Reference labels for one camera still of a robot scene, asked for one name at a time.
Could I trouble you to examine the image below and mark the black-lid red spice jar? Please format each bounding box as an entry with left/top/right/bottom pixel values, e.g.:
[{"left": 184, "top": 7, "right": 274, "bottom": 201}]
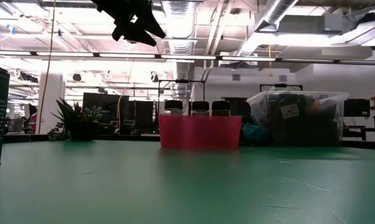
[{"left": 211, "top": 100, "right": 232, "bottom": 117}]

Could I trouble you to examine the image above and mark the teal cloth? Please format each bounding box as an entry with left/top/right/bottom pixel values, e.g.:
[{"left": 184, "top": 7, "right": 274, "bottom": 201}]
[{"left": 239, "top": 114, "right": 272, "bottom": 146}]

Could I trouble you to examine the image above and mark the thick yellow hanging cable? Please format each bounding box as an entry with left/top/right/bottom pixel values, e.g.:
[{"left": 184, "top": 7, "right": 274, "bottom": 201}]
[{"left": 37, "top": 0, "right": 57, "bottom": 135}]

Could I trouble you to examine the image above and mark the small green leafy plant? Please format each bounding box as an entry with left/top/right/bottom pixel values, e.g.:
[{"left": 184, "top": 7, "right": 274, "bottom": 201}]
[{"left": 46, "top": 121, "right": 67, "bottom": 141}]

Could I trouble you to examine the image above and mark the small black monitor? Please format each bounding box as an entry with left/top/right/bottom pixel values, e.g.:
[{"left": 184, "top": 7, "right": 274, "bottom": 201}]
[{"left": 133, "top": 100, "right": 154, "bottom": 125}]

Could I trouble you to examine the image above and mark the large black monitor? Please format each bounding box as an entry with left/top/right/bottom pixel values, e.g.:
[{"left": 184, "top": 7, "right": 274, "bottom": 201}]
[{"left": 82, "top": 92, "right": 130, "bottom": 127}]

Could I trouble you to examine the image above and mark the black monitor on desk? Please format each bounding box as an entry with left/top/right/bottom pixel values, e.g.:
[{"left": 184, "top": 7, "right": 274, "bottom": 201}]
[{"left": 343, "top": 98, "right": 371, "bottom": 118}]

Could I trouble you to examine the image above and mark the pink plastic bin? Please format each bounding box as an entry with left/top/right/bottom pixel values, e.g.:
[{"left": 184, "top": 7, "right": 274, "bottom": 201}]
[{"left": 158, "top": 114, "right": 242, "bottom": 149}]

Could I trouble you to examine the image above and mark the clear plastic storage bin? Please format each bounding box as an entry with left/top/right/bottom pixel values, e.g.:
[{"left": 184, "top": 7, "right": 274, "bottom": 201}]
[{"left": 247, "top": 90, "right": 350, "bottom": 147}]

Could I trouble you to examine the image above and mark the person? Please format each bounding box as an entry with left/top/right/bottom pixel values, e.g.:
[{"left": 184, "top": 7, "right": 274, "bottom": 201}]
[{"left": 27, "top": 104, "right": 38, "bottom": 135}]

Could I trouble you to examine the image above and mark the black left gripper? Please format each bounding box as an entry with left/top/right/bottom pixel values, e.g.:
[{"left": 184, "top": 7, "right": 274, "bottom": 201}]
[{"left": 92, "top": 0, "right": 167, "bottom": 47}]

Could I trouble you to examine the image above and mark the succulent plant in black pot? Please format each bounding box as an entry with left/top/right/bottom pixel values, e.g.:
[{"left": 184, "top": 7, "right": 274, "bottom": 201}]
[{"left": 50, "top": 97, "right": 105, "bottom": 142}]

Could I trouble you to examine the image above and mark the thin yellow hanging cable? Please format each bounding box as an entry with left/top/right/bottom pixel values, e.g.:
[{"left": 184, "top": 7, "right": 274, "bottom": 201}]
[{"left": 116, "top": 60, "right": 135, "bottom": 125}]

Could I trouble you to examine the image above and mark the black-lid brown spice jar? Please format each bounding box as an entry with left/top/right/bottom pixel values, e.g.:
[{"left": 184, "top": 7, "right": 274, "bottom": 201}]
[{"left": 191, "top": 101, "right": 211, "bottom": 116}]

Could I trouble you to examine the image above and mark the black overhead frame bar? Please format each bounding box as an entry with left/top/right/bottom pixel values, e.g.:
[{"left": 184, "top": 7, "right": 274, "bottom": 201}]
[{"left": 0, "top": 50, "right": 375, "bottom": 66}]

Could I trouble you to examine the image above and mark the dark background desk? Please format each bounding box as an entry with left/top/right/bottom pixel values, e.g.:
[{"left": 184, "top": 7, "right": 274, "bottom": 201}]
[{"left": 342, "top": 125, "right": 375, "bottom": 141}]

